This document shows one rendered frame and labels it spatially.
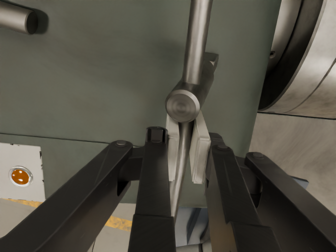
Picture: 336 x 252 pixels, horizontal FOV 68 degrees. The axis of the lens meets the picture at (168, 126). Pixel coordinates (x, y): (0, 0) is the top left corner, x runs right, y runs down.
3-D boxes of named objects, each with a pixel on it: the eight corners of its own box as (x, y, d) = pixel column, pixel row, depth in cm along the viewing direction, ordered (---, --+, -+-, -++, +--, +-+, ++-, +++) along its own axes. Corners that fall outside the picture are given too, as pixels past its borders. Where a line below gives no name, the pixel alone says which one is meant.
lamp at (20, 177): (15, 181, 31) (11, 184, 30) (13, 165, 30) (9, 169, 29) (32, 182, 31) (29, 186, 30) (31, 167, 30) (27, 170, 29)
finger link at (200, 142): (198, 138, 14) (211, 139, 14) (191, 106, 21) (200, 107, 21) (191, 184, 15) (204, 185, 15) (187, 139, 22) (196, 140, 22)
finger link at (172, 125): (174, 182, 15) (162, 181, 15) (173, 138, 22) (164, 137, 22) (179, 136, 14) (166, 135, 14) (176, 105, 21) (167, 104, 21)
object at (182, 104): (201, 47, 24) (165, 87, 15) (224, 50, 24) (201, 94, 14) (198, 69, 25) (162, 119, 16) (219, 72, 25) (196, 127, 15)
